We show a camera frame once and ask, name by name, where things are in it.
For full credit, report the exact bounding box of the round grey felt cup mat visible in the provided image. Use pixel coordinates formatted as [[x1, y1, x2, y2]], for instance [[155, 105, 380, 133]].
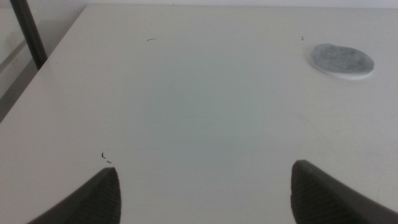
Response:
[[309, 43, 376, 81]]

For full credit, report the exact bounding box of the dark metal pole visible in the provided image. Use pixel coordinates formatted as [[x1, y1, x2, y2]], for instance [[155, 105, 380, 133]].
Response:
[[9, 0, 49, 71]]

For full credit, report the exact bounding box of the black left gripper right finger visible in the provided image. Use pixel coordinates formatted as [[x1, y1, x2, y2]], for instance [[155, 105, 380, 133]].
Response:
[[290, 159, 398, 224]]

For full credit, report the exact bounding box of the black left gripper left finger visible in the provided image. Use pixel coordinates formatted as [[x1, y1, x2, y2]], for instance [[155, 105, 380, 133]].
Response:
[[27, 167, 121, 224]]

